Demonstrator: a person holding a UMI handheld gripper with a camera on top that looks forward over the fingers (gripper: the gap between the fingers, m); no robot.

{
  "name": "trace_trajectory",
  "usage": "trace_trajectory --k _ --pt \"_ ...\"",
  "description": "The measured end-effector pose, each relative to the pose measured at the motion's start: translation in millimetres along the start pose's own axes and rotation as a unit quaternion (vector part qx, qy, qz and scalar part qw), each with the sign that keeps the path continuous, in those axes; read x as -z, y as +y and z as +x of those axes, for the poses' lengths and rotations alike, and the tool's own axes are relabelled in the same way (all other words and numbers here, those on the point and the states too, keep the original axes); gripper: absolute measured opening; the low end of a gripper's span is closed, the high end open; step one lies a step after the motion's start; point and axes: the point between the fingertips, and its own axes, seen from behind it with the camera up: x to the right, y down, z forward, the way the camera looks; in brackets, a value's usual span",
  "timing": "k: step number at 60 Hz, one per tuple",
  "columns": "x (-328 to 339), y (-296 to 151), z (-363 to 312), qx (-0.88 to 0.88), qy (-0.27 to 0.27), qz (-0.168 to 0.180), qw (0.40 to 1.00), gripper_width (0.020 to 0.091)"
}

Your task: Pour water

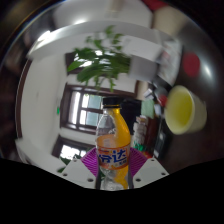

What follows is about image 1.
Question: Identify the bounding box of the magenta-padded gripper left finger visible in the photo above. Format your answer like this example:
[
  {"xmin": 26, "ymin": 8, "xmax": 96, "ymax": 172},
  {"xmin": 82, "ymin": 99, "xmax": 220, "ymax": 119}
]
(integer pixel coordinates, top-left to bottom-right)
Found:
[{"xmin": 59, "ymin": 148, "xmax": 100, "ymax": 190}]

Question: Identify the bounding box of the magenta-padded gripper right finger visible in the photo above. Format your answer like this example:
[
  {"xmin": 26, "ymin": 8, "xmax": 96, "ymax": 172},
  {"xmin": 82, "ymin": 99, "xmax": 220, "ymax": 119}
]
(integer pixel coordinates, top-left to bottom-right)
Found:
[{"xmin": 129, "ymin": 147, "xmax": 170, "ymax": 190}]

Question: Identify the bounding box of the clear orange soda bottle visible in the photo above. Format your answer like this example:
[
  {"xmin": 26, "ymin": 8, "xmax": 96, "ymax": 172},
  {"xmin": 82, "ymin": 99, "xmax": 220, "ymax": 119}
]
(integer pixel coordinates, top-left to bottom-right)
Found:
[{"xmin": 95, "ymin": 96, "xmax": 132, "ymax": 191}]

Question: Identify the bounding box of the dark-framed window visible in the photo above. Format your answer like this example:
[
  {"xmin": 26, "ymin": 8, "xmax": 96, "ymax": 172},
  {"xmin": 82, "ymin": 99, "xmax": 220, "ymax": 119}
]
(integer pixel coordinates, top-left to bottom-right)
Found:
[
  {"xmin": 51, "ymin": 134, "xmax": 91, "ymax": 161},
  {"xmin": 64, "ymin": 51, "xmax": 88, "ymax": 73}
]

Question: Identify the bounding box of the flat black device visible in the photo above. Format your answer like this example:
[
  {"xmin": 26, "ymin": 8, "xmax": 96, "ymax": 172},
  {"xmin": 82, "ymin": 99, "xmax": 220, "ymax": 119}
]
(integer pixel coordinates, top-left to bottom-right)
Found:
[{"xmin": 153, "ymin": 119, "xmax": 173, "ymax": 158}]

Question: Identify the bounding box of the dark wooden double door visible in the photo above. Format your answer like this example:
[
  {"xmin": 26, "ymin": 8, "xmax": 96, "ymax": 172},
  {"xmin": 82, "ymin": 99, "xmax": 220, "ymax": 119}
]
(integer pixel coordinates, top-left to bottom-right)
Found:
[{"xmin": 59, "ymin": 83, "xmax": 141, "ymax": 134}]

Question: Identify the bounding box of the green notebook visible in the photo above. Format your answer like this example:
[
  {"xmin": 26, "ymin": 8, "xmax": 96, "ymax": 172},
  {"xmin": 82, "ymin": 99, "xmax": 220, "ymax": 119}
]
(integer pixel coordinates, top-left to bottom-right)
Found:
[{"xmin": 140, "ymin": 98, "xmax": 156, "ymax": 118}]

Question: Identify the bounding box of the pale yellow plastic cup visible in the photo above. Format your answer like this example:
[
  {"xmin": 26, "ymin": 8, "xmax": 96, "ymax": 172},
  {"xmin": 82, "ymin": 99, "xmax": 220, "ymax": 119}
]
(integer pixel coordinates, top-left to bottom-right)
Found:
[{"xmin": 163, "ymin": 85, "xmax": 208, "ymax": 136}]

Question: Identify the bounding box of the small red ball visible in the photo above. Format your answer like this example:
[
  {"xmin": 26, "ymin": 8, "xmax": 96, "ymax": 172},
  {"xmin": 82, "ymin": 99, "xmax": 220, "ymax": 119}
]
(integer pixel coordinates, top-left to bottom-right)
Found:
[{"xmin": 157, "ymin": 94, "xmax": 168, "ymax": 107}]

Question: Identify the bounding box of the flat round red coaster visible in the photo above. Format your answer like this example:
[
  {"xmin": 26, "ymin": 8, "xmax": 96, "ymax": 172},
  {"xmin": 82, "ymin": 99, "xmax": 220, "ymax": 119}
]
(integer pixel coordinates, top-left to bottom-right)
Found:
[{"xmin": 181, "ymin": 52, "xmax": 201, "ymax": 79}]

